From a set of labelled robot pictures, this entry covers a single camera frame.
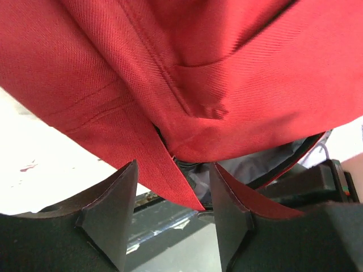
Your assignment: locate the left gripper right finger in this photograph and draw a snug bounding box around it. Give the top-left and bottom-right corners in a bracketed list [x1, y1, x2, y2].
[210, 164, 362, 271]

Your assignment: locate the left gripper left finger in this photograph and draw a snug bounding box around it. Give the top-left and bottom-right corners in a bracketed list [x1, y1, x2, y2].
[1, 161, 138, 271]

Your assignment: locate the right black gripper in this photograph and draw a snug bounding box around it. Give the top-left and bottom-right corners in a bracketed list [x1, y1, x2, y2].
[257, 159, 354, 210]

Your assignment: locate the red student backpack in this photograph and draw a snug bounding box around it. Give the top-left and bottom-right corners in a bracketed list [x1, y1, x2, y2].
[1, 1, 362, 210]

